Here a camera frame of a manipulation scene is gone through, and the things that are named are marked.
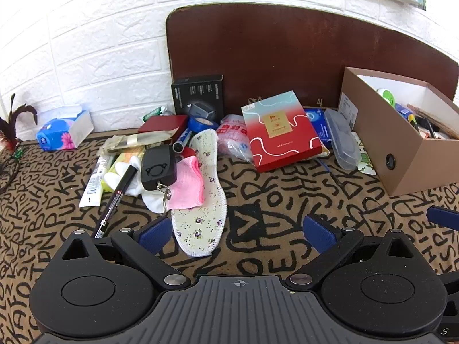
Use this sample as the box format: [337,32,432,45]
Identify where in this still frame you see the pink sock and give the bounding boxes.
[166,155,206,209]

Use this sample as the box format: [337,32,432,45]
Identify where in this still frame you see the dark red feather toy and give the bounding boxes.
[0,93,38,159]

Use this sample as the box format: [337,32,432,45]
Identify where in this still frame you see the red gift box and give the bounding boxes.
[240,90,323,173]

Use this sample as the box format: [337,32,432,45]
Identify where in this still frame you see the pink plastic packet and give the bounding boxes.
[216,114,256,164]

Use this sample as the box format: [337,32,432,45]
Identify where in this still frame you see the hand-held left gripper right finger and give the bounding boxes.
[285,214,419,291]

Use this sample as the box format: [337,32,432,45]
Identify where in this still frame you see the blue floral tissue pack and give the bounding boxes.
[35,105,95,152]

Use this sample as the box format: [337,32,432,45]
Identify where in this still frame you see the blue marker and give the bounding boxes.
[173,127,195,153]

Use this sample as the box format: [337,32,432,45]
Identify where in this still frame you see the brown cardboard box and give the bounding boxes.
[338,67,459,197]

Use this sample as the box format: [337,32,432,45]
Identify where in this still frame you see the white green sachet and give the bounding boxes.
[351,131,377,176]

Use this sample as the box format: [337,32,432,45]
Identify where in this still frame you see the black hanging scale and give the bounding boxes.
[141,145,178,213]

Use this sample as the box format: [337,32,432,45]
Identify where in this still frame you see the beige taped bundle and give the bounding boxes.
[104,131,178,152]

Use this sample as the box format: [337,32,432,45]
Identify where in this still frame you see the blue tape roll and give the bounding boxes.
[187,115,219,134]

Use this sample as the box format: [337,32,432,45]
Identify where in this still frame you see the floral white insole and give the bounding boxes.
[171,129,229,258]

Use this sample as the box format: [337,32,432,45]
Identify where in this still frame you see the dark brown wooden headboard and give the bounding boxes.
[165,2,459,116]

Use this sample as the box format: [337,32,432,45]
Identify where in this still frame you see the blue wipes packet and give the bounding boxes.
[304,107,336,148]

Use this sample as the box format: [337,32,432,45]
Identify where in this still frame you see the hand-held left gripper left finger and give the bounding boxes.
[62,217,191,290]

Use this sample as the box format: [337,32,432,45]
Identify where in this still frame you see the white sock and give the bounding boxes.
[102,155,170,214]

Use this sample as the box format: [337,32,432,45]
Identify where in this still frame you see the brown woven item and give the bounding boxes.
[407,103,459,140]

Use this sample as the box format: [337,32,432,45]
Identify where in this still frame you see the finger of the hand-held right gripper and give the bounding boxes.
[426,206,459,231]

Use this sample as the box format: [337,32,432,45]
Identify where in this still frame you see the small dark red box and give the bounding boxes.
[138,115,189,139]

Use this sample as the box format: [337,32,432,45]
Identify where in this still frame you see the blue yellow bottle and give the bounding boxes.
[394,103,417,123]

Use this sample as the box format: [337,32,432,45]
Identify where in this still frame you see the black product box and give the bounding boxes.
[170,74,225,123]

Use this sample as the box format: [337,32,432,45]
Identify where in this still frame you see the clear glasses case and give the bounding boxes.
[323,108,362,171]

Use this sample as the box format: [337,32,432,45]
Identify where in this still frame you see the letter printed brown blanket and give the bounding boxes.
[0,128,459,344]

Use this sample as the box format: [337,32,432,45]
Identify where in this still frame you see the green snack packet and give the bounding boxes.
[142,105,168,122]

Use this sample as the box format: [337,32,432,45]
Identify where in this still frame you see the green white roll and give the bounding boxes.
[376,87,396,108]

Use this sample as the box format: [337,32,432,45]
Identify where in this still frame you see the yellow box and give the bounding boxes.
[114,146,146,166]

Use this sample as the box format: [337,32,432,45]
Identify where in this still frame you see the black marker pen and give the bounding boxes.
[91,165,139,239]

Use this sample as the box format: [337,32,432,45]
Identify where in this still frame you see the white tube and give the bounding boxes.
[78,154,116,208]

